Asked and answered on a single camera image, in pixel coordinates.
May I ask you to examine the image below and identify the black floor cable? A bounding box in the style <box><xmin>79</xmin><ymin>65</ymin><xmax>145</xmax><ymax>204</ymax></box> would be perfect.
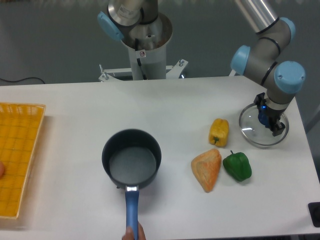
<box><xmin>0</xmin><ymin>77</ymin><xmax>46</xmax><ymax>84</ymax></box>

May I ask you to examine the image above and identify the black device at table edge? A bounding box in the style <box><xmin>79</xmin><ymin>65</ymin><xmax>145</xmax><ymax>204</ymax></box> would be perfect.
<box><xmin>308</xmin><ymin>202</ymin><xmax>320</xmax><ymax>228</ymax></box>

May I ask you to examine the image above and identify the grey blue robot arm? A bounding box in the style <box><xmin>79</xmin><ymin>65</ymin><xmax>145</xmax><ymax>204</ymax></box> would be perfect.
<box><xmin>97</xmin><ymin>0</ymin><xmax>306</xmax><ymax>136</ymax></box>

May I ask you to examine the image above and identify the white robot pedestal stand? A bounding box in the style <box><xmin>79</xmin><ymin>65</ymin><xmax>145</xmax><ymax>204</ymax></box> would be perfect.
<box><xmin>97</xmin><ymin>12</ymin><xmax>189</xmax><ymax>81</ymax></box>

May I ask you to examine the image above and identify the glass lid blue knob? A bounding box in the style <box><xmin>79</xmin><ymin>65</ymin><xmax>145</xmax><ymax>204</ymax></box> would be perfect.
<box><xmin>238</xmin><ymin>103</ymin><xmax>289</xmax><ymax>148</ymax></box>

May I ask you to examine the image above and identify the triangular bread pastry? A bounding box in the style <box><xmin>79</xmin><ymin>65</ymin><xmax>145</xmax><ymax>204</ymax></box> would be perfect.
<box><xmin>191</xmin><ymin>148</ymin><xmax>222</xmax><ymax>193</ymax></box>

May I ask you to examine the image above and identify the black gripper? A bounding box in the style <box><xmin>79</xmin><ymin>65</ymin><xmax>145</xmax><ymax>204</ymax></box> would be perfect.
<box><xmin>253</xmin><ymin>92</ymin><xmax>288</xmax><ymax>137</ymax></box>

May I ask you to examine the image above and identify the yellow woven basket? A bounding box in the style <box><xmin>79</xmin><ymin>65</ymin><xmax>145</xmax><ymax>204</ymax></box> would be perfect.
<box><xmin>0</xmin><ymin>102</ymin><xmax>46</xmax><ymax>219</ymax></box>

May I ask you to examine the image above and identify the green bell pepper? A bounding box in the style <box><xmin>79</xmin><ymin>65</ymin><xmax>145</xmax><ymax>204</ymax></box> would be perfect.
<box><xmin>222</xmin><ymin>150</ymin><xmax>252</xmax><ymax>182</ymax></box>

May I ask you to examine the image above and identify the dark saucepan blue handle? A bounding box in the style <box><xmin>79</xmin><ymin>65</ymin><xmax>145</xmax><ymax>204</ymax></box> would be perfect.
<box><xmin>101</xmin><ymin>129</ymin><xmax>162</xmax><ymax>240</ymax></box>

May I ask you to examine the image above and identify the yellow bell pepper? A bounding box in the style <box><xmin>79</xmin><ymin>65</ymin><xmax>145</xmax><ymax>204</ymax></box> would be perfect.
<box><xmin>208</xmin><ymin>118</ymin><xmax>229</xmax><ymax>147</ymax></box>

